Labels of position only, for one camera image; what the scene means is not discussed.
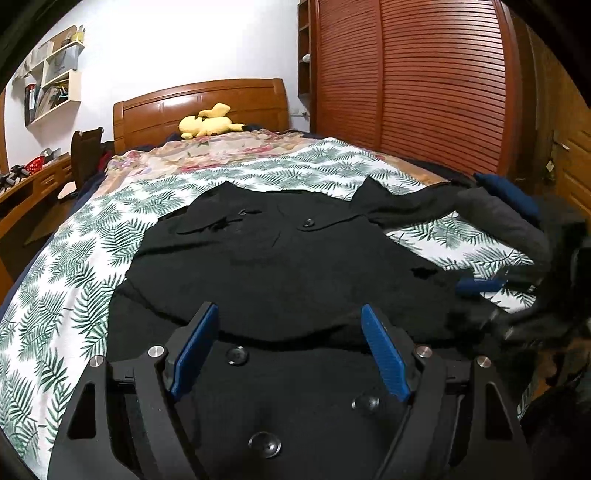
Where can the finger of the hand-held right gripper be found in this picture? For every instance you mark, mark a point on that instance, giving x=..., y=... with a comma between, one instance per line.
x=473, y=285
x=503, y=318

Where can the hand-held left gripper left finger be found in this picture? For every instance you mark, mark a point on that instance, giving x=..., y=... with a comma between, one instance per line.
x=196, y=346

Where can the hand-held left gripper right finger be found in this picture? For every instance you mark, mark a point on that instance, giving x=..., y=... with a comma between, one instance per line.
x=385, y=350

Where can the black coat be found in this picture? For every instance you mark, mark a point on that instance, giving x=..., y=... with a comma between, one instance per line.
x=286, y=267

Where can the blue cloth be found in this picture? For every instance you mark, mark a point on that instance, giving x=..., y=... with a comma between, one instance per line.
x=505, y=189

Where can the bed with leaf-print cover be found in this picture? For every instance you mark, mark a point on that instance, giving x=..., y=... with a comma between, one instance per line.
x=83, y=277

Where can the wooden door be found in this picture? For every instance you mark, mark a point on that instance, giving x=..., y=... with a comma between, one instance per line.
x=568, y=138

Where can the floral quilt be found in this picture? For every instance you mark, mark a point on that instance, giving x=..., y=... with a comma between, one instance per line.
x=221, y=152

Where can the white paper sheet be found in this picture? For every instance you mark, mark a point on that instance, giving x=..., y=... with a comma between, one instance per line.
x=69, y=189

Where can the red cloth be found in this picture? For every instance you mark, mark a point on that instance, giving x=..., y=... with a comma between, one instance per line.
x=106, y=160

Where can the wooden louvered wardrobe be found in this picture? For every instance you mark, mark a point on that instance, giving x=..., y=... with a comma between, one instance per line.
x=415, y=83

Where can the yellow plush toy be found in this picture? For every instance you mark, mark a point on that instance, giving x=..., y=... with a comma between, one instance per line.
x=205, y=123

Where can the dark chair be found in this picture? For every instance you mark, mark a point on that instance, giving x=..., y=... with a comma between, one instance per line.
x=85, y=152

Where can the wooden desk with cabinets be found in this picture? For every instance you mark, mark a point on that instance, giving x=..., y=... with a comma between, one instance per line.
x=27, y=198

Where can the wooden bed headboard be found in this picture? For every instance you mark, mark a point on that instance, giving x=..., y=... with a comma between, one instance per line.
x=152, y=110

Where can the small metal bowl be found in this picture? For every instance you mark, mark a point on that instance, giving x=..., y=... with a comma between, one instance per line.
x=51, y=153

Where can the red basket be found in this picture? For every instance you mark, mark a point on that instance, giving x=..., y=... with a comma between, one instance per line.
x=34, y=165

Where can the black tripod gadget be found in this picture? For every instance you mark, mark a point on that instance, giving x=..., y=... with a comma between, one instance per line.
x=18, y=171
x=5, y=183

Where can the wall outlet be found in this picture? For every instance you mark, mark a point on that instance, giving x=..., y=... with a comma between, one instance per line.
x=298, y=112

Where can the white wall shelf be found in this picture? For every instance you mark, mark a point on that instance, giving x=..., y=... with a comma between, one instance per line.
x=60, y=87

